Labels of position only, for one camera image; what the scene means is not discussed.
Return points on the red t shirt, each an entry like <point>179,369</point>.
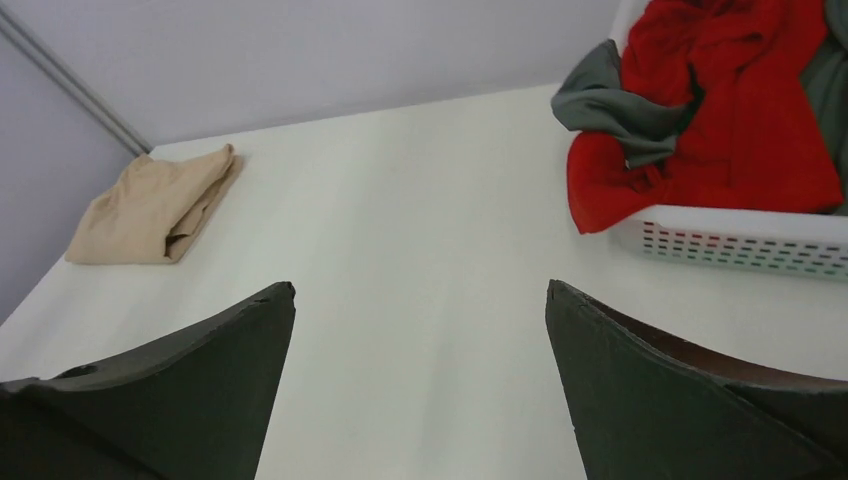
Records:
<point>753,141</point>

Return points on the grey t shirt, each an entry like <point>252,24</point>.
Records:
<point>592,98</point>

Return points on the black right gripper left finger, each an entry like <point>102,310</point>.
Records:
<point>193,404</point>

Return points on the grey aluminium frame post left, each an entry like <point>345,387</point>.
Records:
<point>29,44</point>

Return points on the white plastic laundry basket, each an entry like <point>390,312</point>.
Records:
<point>811,245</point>

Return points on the folded beige t shirt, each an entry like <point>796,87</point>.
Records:
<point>155,211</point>

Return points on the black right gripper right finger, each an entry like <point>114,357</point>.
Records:
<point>646,404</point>

